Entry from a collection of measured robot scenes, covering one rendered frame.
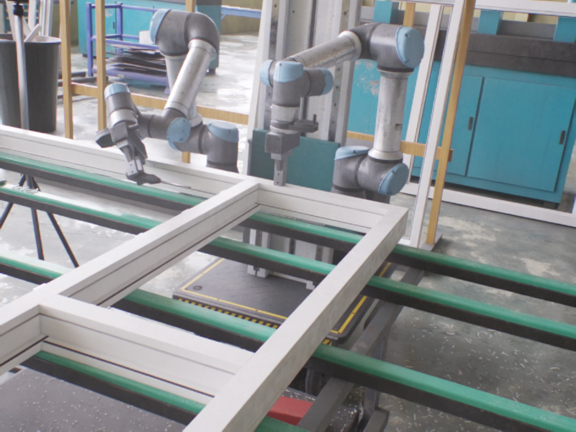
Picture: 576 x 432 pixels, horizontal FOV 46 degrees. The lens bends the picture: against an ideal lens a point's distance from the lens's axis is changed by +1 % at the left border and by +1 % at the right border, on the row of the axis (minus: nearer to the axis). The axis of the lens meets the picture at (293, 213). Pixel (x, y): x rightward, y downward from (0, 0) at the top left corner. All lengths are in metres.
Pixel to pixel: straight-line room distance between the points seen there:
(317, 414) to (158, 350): 0.27
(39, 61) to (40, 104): 0.36
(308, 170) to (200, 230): 0.94
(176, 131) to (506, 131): 3.58
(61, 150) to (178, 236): 0.80
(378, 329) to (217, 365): 0.45
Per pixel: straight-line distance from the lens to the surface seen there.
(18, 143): 2.34
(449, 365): 2.96
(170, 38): 2.31
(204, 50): 2.22
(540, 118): 5.23
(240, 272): 2.77
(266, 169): 2.54
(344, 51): 2.10
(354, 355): 1.20
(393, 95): 2.14
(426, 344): 3.07
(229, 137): 2.44
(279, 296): 2.59
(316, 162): 2.45
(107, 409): 1.52
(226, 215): 1.72
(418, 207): 3.81
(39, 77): 6.16
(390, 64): 2.11
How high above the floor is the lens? 1.48
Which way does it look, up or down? 19 degrees down
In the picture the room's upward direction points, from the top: 5 degrees clockwise
